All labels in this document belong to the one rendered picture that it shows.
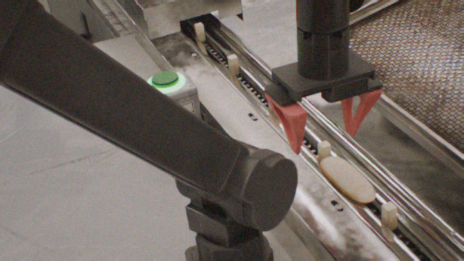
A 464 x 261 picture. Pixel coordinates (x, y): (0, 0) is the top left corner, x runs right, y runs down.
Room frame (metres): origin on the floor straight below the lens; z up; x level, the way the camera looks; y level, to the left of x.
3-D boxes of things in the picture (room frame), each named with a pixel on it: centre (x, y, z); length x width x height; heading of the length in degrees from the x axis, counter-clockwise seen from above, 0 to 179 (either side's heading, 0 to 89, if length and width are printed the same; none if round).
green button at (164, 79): (0.89, 0.08, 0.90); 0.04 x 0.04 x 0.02
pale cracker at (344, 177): (0.68, -0.13, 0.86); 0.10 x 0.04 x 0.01; 20
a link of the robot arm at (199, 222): (0.58, 0.00, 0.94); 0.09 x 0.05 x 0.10; 137
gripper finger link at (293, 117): (0.69, -0.09, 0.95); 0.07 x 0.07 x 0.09; 20
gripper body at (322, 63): (0.70, -0.11, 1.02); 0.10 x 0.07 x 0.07; 110
